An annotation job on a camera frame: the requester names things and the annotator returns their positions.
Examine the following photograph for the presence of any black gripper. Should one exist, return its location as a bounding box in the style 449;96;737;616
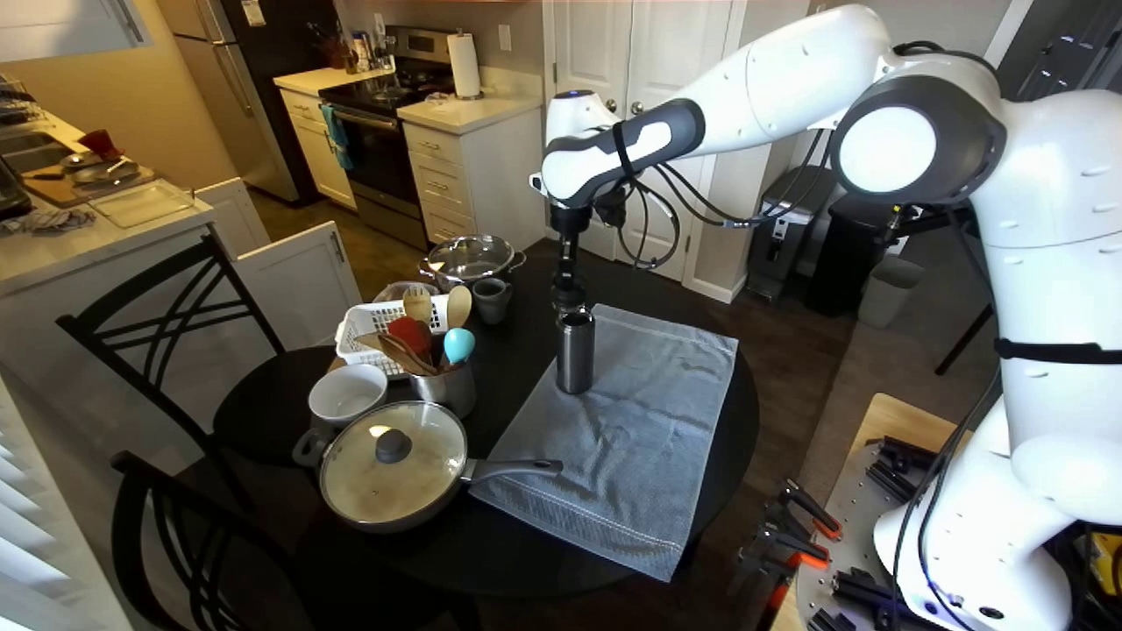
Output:
547;206;588;282

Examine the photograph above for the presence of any black bottle lid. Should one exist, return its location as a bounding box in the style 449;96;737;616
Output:
551;272;588;311

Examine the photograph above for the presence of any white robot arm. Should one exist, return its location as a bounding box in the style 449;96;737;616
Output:
532;4;1122;631

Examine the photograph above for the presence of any light blue towel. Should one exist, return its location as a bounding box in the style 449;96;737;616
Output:
470;304;740;583

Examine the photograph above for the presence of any frying pan with glass lid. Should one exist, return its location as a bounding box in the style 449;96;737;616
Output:
319;399;561;533

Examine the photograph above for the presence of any grey mug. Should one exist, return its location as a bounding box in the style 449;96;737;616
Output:
475;277;512;325

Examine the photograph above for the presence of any white kitchen cabinet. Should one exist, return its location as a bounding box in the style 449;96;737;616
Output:
401;98;547;248

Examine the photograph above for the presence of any kitchen stove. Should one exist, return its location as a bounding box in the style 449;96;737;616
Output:
324;24;454;248

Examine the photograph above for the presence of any steel utensil holder cup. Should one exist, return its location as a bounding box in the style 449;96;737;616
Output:
413;364;478;416

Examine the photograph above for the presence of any black vacuum cleaner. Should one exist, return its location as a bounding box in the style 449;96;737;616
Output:
747;165;836;301

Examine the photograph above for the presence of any white bowl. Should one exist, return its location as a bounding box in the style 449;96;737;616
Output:
308;364;391;424

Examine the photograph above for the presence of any stainless refrigerator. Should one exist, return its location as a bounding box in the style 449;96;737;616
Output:
158;0;337;202

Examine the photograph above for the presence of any wooden tool board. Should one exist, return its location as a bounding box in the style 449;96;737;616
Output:
769;393;954;631

